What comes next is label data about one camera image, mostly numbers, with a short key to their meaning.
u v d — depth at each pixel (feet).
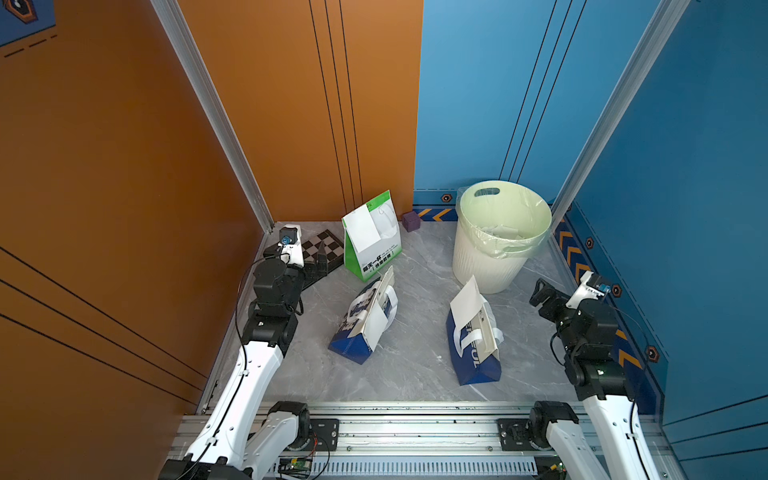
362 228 2.96
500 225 3.38
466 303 2.38
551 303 2.14
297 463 2.37
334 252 3.53
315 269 2.16
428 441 2.38
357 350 2.48
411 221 3.80
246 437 1.46
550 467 2.28
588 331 1.73
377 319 2.32
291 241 1.94
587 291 2.03
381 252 3.32
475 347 2.27
